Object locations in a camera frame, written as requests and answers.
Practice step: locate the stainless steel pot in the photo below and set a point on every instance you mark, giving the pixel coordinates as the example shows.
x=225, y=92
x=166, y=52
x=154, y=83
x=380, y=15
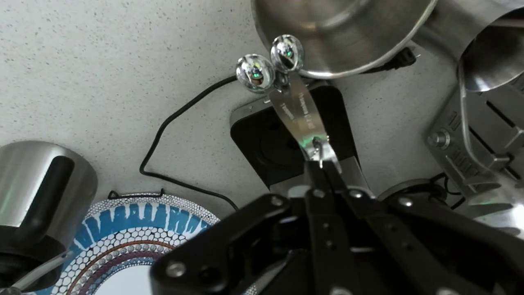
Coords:
x=338, y=26

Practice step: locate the shiny steel measuring spoon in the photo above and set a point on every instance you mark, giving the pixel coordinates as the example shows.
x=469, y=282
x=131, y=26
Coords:
x=287, y=52
x=254, y=74

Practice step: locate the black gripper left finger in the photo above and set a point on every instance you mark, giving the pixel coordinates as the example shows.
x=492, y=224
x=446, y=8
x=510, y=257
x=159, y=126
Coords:
x=246, y=246

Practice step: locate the shiny steel vessel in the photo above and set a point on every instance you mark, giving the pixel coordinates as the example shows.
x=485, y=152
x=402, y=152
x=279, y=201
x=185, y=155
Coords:
x=485, y=49

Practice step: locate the blue patterned plate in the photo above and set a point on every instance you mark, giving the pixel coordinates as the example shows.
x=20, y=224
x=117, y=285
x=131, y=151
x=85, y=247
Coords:
x=120, y=239

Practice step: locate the grey metal appliance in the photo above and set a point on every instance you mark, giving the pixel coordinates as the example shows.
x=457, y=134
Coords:
x=480, y=141

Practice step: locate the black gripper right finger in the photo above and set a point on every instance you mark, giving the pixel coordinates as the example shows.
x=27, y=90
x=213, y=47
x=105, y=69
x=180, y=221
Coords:
x=436, y=246

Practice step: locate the flat black device silver rim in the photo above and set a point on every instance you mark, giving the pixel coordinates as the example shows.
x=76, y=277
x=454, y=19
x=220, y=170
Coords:
x=267, y=141

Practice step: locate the steel cylinder cup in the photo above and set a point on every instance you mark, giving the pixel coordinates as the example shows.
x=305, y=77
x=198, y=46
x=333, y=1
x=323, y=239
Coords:
x=33, y=185

